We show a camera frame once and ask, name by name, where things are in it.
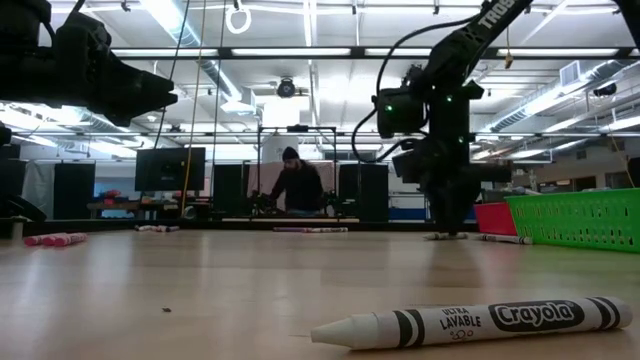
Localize black overhead camera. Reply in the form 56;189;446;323
276;77;298;99

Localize person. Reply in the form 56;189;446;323
268;146;326;218

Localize black partition panel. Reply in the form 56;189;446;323
338;163;390;223
53;162;97;221
212;163;250;221

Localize black overhead frame beam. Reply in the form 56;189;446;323
107;45;640;61

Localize green plastic basket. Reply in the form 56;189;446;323
503;188;640;254

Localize red plastic basket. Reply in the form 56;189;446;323
473;201;519;237

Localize white cable loop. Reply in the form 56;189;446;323
224;4;253;36

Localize black metal stand frame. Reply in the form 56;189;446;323
256;124;338;222

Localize black table frame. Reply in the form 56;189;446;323
0;192;479;239

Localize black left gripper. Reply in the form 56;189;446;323
52;13;179;127

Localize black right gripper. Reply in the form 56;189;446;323
392;142;512;235

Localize yellow hanging tag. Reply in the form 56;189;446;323
503;24;516;71

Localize low background table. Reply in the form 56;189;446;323
86;199;182;221

